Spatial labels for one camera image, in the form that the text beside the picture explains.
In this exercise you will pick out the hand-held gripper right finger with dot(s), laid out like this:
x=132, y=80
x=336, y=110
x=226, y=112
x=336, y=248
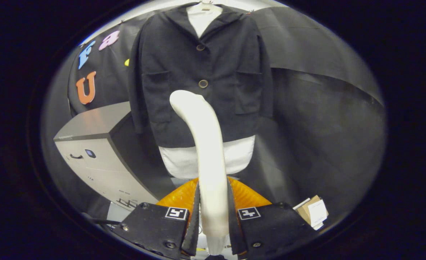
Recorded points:
x=236, y=238

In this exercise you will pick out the grey drawer cabinet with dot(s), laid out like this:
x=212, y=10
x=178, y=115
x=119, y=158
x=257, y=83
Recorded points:
x=97, y=169

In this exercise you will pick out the cardboard box with paper label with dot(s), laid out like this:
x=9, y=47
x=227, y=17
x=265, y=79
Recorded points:
x=308, y=209

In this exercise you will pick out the black backdrop cloth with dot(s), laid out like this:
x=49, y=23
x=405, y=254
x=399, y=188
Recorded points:
x=325, y=126

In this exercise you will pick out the black suit jacket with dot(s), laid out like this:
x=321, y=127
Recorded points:
x=176, y=90

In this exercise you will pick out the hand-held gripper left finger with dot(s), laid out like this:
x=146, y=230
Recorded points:
x=193, y=238

